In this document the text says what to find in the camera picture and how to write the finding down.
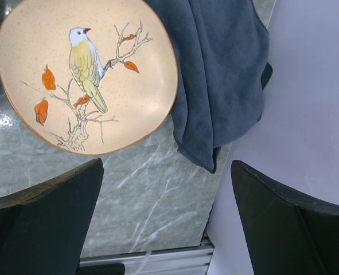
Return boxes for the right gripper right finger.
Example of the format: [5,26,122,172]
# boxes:
[231,160,339,274]

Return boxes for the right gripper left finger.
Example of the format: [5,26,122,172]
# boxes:
[0,158,104,274]

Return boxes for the beige bird plate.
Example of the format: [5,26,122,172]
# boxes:
[0,1,178,155]

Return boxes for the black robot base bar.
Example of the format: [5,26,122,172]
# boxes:
[75,263,126,275]

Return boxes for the blue cloth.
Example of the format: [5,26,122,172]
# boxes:
[149,1,272,173]

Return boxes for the aluminium frame rail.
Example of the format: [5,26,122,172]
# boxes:
[78,239,214,274]

